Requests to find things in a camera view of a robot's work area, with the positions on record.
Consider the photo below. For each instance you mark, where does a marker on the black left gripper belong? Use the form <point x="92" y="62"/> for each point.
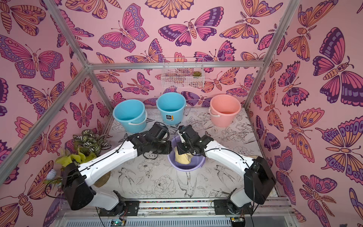
<point x="168" y="149"/>

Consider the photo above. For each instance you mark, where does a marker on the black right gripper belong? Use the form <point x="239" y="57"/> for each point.
<point x="187" y="149"/>

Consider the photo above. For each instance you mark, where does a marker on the yellow cleaning cloth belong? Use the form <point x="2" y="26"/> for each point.
<point x="183" y="159"/>

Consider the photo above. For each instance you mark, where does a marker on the purple plastic bucket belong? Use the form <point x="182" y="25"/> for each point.
<point x="196" y="162"/>

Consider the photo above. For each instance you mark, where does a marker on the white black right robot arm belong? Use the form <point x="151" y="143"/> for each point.
<point x="256" y="173"/>

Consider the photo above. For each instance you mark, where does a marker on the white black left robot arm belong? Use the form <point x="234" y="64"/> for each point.
<point x="78" y="180"/>

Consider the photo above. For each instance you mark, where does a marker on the left light blue bucket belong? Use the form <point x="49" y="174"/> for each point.
<point x="132" y="115"/>

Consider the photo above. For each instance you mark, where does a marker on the light blue bucket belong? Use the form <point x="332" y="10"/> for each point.
<point x="132" y="115"/>
<point x="171" y="106"/>

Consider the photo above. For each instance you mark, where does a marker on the middle light blue bucket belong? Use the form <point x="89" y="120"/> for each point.
<point x="171" y="106"/>

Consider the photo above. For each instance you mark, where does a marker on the pink plastic bucket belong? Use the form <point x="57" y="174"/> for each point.
<point x="223" y="109"/>

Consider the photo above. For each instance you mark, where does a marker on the potted green leafy plant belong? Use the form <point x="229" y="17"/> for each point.
<point x="83" y="148"/>

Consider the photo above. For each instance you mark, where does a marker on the small green succulent plant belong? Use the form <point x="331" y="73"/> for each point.
<point x="197" y="74"/>

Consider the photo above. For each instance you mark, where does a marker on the white wire wall basket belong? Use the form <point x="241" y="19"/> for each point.
<point x="178" y="72"/>

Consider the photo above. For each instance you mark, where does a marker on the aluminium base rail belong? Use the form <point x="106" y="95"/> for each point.
<point x="205" y="212"/>

